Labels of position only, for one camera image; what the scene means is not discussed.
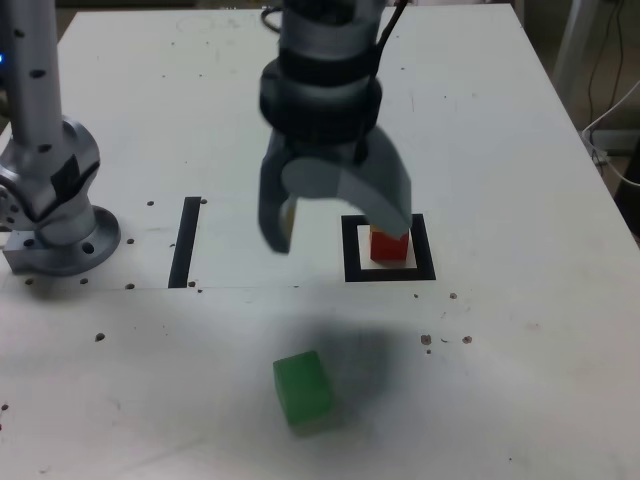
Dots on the red cube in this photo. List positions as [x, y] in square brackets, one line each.
[387, 247]

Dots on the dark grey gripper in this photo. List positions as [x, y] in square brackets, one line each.
[325, 151]

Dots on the white table leg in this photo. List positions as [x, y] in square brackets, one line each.
[575, 45]

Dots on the black tape square outline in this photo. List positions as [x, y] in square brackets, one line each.
[350, 250]

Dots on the green cube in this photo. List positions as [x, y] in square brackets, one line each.
[305, 395]

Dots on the black tape strip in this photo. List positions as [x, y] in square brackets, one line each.
[182, 245]

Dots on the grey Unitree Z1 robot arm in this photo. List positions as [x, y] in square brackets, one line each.
[35, 100]

